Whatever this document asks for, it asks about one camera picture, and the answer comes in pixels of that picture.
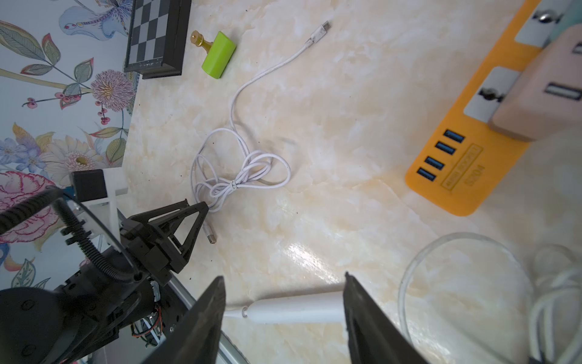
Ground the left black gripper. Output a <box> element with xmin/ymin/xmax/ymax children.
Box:
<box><xmin>121</xmin><ymin>200</ymin><xmax>209</xmax><ymax>287</ymax></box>

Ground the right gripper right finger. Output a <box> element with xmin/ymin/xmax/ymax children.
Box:
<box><xmin>343</xmin><ymin>273</ymin><xmax>427</xmax><ymax>364</ymax></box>

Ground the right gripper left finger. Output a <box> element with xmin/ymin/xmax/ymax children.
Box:
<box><xmin>144</xmin><ymin>276</ymin><xmax>226</xmax><ymax>364</ymax></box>

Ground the white electric toothbrush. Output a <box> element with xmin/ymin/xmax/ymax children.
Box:
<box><xmin>224</xmin><ymin>291</ymin><xmax>345</xmax><ymax>325</ymax></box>

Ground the white USB charging cable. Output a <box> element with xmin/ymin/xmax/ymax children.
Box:
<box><xmin>189</xmin><ymin>20</ymin><xmax>332</xmax><ymax>245</ymax></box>

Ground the pink USB charger plug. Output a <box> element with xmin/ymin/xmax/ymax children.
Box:
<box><xmin>488</xmin><ymin>24</ymin><xmax>581</xmax><ymax>142</ymax></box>

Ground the teal USB charger plug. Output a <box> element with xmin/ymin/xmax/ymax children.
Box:
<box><xmin>543</xmin><ymin>0</ymin><xmax>582</xmax><ymax>48</ymax></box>

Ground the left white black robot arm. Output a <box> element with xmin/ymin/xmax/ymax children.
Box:
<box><xmin>1</xmin><ymin>187</ymin><xmax>209</xmax><ymax>363</ymax></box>

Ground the black white checkerboard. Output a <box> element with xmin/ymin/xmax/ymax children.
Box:
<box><xmin>124</xmin><ymin>0</ymin><xmax>192</xmax><ymax>79</ymax></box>

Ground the green small object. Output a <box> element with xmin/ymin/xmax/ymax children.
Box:
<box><xmin>201</xmin><ymin>32</ymin><xmax>236</xmax><ymax>79</ymax></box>

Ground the small brass pawn piece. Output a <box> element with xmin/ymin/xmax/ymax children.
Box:
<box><xmin>190</xmin><ymin>30</ymin><xmax>213</xmax><ymax>53</ymax></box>

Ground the orange power strip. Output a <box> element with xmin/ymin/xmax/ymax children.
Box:
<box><xmin>406</xmin><ymin>1</ymin><xmax>573</xmax><ymax>216</ymax></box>

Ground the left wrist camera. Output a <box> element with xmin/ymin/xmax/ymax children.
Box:
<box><xmin>70</xmin><ymin>168</ymin><xmax>128</xmax><ymax>240</ymax></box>

